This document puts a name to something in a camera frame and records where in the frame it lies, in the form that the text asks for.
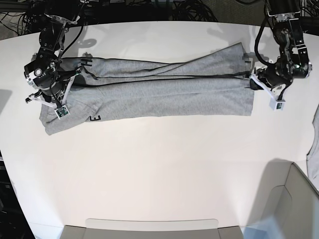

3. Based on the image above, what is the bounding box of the grey cloth at right edge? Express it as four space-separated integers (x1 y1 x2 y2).
307 108 319 190

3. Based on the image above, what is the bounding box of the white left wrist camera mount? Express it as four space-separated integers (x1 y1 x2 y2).
250 74 286 111

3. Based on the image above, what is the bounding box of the grey cardboard box right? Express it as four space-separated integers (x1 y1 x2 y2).
242 163 319 239

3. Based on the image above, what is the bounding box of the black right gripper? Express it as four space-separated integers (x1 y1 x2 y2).
32 71 75 105

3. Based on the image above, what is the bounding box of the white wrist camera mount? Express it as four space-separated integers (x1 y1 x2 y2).
250 74 286 111
25 70 81 119

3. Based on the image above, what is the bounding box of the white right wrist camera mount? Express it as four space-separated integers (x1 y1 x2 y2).
25 70 81 119

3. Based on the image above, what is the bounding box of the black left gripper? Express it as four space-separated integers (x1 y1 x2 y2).
253 63 293 90

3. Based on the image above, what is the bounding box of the grey T-shirt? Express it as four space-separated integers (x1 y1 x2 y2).
39 43 254 135

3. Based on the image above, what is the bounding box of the grey tray at bottom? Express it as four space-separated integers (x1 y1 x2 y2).
60 219 243 239

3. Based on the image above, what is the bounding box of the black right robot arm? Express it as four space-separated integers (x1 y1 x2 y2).
24 15 80 109

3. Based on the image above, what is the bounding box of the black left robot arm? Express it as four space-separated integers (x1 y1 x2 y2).
254 0 311 89

